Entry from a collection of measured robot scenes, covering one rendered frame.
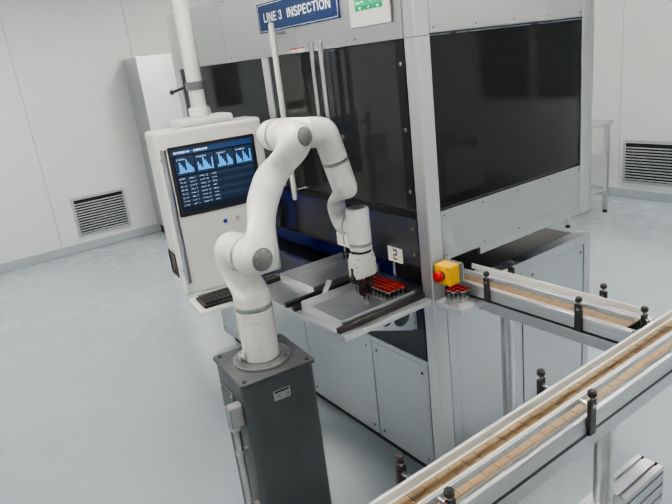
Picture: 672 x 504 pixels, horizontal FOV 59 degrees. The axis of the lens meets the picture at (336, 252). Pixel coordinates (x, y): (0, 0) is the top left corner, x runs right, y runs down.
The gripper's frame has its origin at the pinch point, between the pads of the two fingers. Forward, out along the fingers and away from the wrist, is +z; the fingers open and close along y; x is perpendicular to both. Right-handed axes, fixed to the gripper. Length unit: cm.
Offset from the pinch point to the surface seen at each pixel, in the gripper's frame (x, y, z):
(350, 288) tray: -15.0, -3.8, 4.7
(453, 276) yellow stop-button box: 26.0, -19.6, -5.2
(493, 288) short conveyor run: 34.2, -30.7, 0.9
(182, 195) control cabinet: -86, 31, -33
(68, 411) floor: -181, 89, 94
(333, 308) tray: -6.6, 10.8, 5.9
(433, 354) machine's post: 14.7, -18.1, 29.1
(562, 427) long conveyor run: 98, 22, 1
